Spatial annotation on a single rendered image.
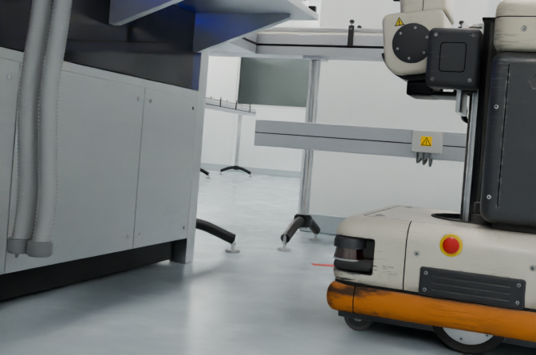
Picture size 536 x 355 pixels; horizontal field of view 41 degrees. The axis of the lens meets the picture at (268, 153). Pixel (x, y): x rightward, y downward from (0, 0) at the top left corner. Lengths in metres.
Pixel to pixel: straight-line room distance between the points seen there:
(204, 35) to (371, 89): 1.46
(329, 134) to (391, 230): 1.48
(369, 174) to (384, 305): 2.03
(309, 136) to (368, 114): 0.62
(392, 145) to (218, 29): 1.01
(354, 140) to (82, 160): 1.47
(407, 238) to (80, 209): 0.86
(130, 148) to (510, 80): 1.08
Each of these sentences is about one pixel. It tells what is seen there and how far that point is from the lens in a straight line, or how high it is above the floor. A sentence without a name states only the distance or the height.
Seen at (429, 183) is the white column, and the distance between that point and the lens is 3.64.
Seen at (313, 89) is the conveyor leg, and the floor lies 0.70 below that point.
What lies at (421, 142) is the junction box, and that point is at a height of 0.50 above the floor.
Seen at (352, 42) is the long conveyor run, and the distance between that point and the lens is 3.12.
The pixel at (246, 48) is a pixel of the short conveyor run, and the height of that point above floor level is 0.85.
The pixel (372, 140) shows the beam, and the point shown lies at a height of 0.49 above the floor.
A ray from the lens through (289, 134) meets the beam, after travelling 3.19.
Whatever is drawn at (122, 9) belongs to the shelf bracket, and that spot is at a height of 0.77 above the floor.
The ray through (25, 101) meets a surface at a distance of 1.48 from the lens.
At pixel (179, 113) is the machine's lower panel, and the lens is 2.39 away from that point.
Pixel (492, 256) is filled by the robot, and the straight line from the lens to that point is 1.67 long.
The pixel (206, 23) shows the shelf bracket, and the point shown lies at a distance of 2.45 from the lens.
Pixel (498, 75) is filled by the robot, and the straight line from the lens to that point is 1.71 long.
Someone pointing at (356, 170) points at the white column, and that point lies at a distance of 3.71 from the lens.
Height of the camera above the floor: 0.43
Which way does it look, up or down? 1 degrees down
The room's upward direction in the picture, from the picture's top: 5 degrees clockwise
